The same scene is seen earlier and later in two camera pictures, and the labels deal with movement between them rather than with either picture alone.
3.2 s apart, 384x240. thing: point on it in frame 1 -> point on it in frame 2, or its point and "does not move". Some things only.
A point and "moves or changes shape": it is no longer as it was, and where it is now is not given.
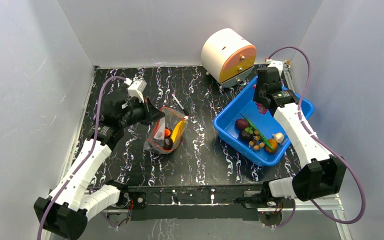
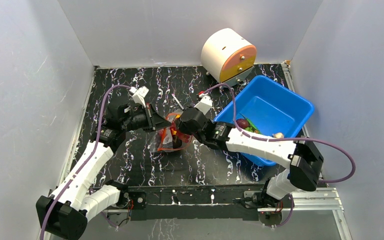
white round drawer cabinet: [227, 57] does not move
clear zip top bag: [166, 132] moves or changes shape
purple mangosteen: [241, 124] does not move
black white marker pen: [184, 110] does not move
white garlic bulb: [279, 137] does not move
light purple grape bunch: [261, 109] -> [175, 132]
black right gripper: [261, 98] -> [177, 124]
